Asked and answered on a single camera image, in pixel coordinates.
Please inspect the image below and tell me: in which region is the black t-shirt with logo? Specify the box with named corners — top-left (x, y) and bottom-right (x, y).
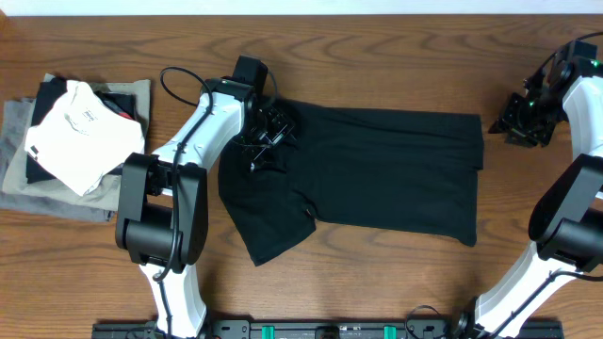
top-left (218, 100), bottom-right (484, 266)

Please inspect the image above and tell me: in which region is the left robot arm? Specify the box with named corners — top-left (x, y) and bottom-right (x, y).
top-left (116, 75), bottom-right (293, 338)

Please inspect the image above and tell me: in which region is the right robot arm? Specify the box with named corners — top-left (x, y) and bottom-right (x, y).
top-left (449, 56), bottom-right (602, 338)

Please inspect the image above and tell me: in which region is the beige folded garment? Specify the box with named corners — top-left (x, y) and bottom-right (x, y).
top-left (1, 80), bottom-right (151, 211)

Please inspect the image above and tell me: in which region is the white folded t-shirt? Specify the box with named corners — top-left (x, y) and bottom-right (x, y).
top-left (24, 80), bottom-right (145, 196)

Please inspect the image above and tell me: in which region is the grey folded garment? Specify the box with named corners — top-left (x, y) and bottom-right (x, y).
top-left (1, 99), bottom-right (113, 222)

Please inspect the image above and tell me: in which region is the right black cable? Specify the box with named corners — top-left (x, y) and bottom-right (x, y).
top-left (534, 30), bottom-right (603, 81)

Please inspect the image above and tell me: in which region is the black cable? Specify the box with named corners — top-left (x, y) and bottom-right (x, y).
top-left (151, 65), bottom-right (216, 338)
top-left (534, 30), bottom-right (603, 81)

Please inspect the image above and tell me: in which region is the left black cable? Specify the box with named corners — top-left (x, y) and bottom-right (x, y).
top-left (151, 65), bottom-right (216, 338)

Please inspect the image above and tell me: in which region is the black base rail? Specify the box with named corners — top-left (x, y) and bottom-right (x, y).
top-left (91, 319), bottom-right (565, 339)

